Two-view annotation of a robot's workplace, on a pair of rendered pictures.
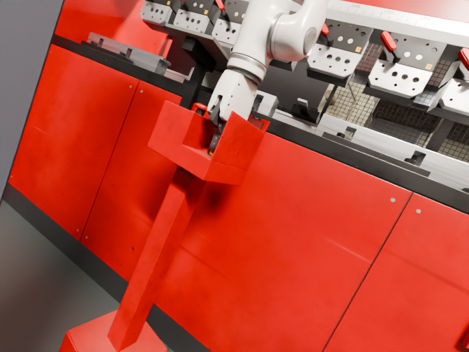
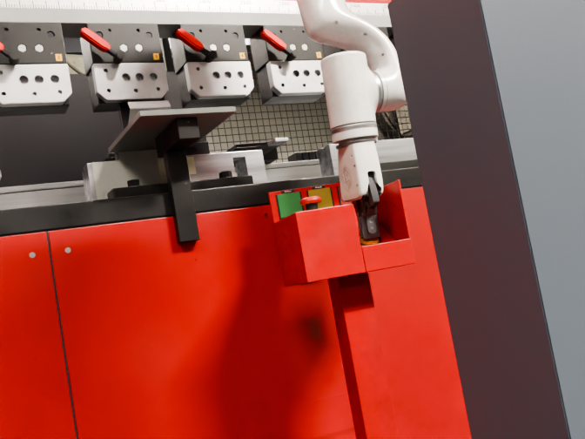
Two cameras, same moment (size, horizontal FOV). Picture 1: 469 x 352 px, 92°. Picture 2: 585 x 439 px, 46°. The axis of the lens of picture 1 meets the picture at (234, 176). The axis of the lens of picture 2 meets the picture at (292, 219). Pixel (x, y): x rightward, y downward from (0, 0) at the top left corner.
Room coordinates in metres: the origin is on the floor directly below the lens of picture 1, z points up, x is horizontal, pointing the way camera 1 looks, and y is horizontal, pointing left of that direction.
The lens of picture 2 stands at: (-0.25, 1.07, 0.67)
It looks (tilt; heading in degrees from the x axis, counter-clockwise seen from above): 5 degrees up; 314
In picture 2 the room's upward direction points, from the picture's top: 10 degrees counter-clockwise
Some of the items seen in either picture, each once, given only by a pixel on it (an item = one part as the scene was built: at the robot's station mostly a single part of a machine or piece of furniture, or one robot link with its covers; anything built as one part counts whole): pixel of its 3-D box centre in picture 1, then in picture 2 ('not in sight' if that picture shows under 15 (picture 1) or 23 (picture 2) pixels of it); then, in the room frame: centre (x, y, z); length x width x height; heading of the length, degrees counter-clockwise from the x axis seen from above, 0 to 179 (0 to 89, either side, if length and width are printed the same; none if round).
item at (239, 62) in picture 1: (246, 70); (353, 135); (0.52, 0.07, 0.91); 0.09 x 0.08 x 0.03; 150
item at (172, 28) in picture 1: (209, 54); (168, 131); (0.82, 0.25, 1.00); 0.26 x 0.18 x 0.01; 161
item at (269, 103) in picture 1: (229, 95); (178, 180); (0.94, 0.15, 0.92); 0.39 x 0.06 x 0.10; 71
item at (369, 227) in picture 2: (216, 136); (371, 219); (0.51, 0.07, 0.75); 0.03 x 0.03 x 0.07; 60
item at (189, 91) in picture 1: (190, 81); (184, 183); (0.78, 0.27, 0.88); 0.14 x 0.04 x 0.22; 161
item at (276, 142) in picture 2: (305, 108); (259, 149); (1.00, -0.15, 1.01); 0.26 x 0.12 x 0.05; 161
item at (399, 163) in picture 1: (369, 155); (403, 168); (0.71, -0.35, 0.89); 0.30 x 0.05 x 0.03; 71
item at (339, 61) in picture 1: (337, 54); (290, 64); (0.84, -0.15, 1.18); 0.15 x 0.09 x 0.17; 71
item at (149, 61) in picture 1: (125, 56); not in sight; (1.14, 0.73, 0.92); 0.50 x 0.06 x 0.10; 71
